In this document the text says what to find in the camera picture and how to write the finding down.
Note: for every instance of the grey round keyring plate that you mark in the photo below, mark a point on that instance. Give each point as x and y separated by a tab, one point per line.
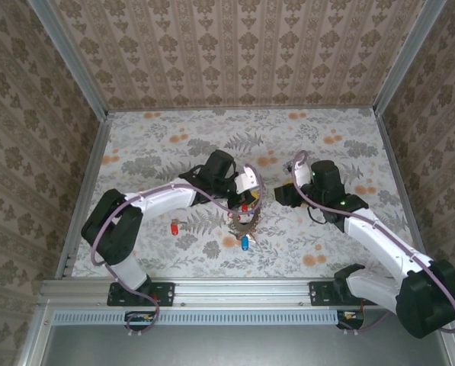
246	226

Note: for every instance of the blue plastic key tag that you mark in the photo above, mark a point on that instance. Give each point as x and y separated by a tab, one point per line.
245	244

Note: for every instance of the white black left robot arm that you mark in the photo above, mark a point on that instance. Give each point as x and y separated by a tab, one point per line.
162	198

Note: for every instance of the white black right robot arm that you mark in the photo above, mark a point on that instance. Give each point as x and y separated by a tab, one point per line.
379	240

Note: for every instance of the small silver key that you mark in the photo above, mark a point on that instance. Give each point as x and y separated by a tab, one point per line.
177	220

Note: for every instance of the solid red key tag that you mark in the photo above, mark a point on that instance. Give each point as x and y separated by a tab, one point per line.
174	229

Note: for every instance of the black wiring connector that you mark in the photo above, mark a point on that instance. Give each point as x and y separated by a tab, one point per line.
351	318
139	318

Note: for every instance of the grey metal sheet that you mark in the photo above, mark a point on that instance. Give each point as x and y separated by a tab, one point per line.
250	347

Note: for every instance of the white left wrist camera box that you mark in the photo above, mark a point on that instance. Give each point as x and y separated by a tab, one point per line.
246	179

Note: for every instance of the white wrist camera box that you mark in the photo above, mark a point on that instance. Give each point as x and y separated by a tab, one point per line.
301	175
246	179

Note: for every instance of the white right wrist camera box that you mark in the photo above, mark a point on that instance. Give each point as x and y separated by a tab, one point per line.
301	175

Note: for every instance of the aluminium table end rail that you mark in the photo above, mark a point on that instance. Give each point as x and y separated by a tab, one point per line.
212	110

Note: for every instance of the aluminium table side rail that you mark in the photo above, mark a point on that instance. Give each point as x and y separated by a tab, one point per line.
93	160
393	160

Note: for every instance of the aluminium frame post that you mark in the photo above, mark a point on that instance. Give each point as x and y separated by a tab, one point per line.
67	49
410	53

